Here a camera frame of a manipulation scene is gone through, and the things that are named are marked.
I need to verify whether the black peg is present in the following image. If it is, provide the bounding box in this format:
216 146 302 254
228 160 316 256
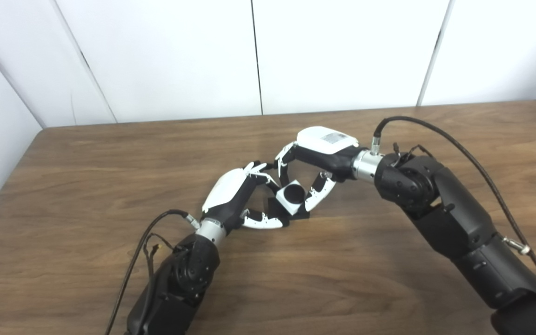
264 184 312 221

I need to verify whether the white square piece with hole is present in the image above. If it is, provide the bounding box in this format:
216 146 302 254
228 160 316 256
275 180 307 216

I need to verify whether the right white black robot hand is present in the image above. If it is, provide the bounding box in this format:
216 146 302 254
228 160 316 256
275 126 361 212

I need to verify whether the thick black wrist cable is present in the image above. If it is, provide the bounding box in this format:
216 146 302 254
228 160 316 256
105 209 201 335
371 116 536 287

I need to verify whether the thin right arm wire bundle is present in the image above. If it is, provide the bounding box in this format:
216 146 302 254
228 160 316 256
391 143 434 164

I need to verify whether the thick black right wrist cable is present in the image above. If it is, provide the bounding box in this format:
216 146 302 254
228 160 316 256
371 116 536 287

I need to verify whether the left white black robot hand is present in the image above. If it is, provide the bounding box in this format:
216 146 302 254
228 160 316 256
201 161 291 231

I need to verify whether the thin left arm wire bundle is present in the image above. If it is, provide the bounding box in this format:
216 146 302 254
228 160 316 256
143 232 176 262

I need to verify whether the thick black left wrist cable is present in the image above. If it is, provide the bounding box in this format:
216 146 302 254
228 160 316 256
105 209 201 335

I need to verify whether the thin arm wire bundle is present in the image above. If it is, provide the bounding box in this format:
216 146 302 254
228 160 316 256
143 232 176 262
391 143 434 164

